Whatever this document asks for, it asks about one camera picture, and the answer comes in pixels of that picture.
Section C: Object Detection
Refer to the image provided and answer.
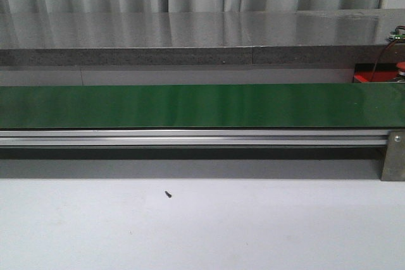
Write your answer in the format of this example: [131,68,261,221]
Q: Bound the red mushroom push button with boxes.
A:
[392,61,405,82]

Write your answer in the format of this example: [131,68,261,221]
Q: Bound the grey metal bracket plate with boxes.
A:
[381,130,405,181]

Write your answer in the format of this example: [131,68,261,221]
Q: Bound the red plate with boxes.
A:
[353,63,397,83]

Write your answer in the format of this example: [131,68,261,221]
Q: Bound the green conveyor belt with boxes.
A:
[1,83,404,129]

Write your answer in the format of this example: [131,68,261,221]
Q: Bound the small green circuit board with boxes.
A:
[386,26,405,42]

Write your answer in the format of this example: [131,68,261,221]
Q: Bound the aluminium conveyor rail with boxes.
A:
[1,129,390,147]

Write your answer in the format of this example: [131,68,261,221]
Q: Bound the grey stone shelf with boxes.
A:
[1,9,404,66]

